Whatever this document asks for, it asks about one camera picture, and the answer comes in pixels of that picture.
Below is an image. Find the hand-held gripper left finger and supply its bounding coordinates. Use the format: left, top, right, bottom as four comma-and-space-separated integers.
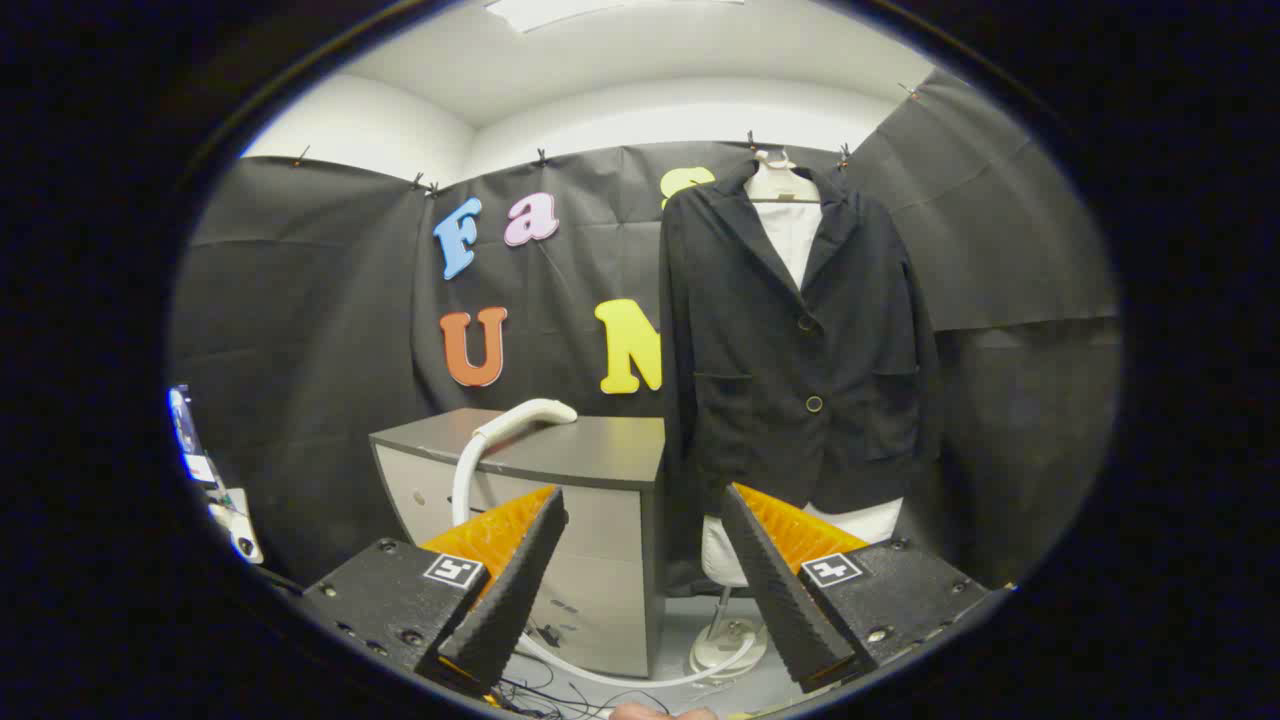
300, 485, 571, 701

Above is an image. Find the grey cabinet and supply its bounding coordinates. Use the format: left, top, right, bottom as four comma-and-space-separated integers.
370, 408, 669, 679

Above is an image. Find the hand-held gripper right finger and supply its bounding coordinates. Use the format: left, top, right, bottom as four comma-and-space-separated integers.
720, 483, 993, 695

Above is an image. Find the black button jacket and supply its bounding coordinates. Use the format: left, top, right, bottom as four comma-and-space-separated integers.
658, 160, 943, 516

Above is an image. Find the white mannequin torso on stand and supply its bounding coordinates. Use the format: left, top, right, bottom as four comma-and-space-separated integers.
688, 148, 906, 681

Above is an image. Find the black backdrop cloth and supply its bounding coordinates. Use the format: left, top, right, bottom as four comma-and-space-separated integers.
168, 70, 1121, 591

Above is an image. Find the small device with lit screen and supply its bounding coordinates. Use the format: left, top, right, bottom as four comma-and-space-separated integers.
167, 384, 267, 565

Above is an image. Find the white garment steamer with hose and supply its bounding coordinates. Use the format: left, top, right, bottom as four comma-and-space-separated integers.
450, 398, 766, 691

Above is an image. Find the ceiling light panel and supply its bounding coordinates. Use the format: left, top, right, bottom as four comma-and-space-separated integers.
485, 0, 746, 33

